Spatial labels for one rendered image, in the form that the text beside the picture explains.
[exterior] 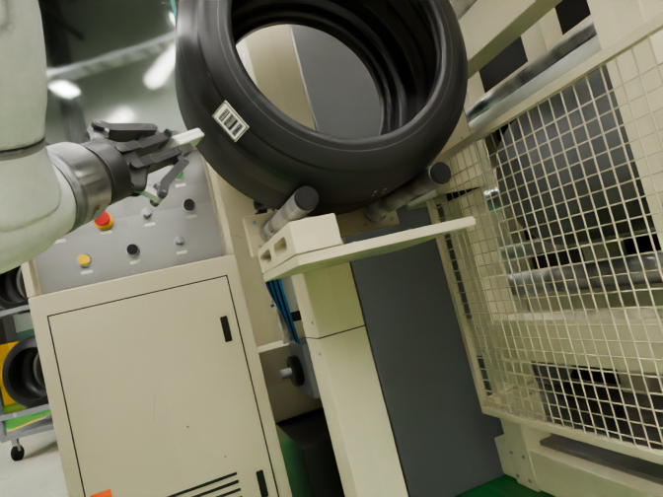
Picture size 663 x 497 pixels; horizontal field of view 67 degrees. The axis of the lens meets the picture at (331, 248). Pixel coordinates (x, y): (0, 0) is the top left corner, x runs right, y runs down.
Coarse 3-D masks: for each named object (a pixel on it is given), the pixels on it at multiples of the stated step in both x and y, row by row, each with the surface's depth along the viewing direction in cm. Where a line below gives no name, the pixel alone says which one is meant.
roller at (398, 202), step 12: (432, 168) 98; (444, 168) 98; (408, 180) 108; (420, 180) 102; (432, 180) 99; (444, 180) 98; (396, 192) 113; (408, 192) 108; (420, 192) 105; (372, 204) 127; (384, 204) 120; (396, 204) 116; (372, 216) 130
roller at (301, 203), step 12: (300, 192) 89; (312, 192) 90; (288, 204) 94; (300, 204) 89; (312, 204) 89; (276, 216) 104; (288, 216) 97; (300, 216) 94; (264, 228) 118; (276, 228) 108
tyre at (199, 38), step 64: (192, 0) 88; (256, 0) 120; (320, 0) 125; (384, 0) 120; (448, 0) 103; (192, 64) 88; (384, 64) 128; (448, 64) 100; (192, 128) 101; (256, 128) 87; (384, 128) 126; (448, 128) 101; (256, 192) 103; (320, 192) 94
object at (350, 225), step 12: (252, 216) 121; (264, 216) 122; (312, 216) 125; (336, 216) 127; (348, 216) 128; (360, 216) 129; (384, 216) 131; (396, 216) 132; (252, 228) 121; (348, 228) 128; (360, 228) 129; (372, 228) 130; (384, 228) 132; (252, 240) 120; (264, 240) 121; (252, 252) 120
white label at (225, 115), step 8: (224, 104) 86; (216, 112) 87; (224, 112) 87; (232, 112) 86; (216, 120) 88; (224, 120) 88; (232, 120) 87; (240, 120) 87; (224, 128) 88; (232, 128) 88; (240, 128) 87; (232, 136) 88; (240, 136) 88
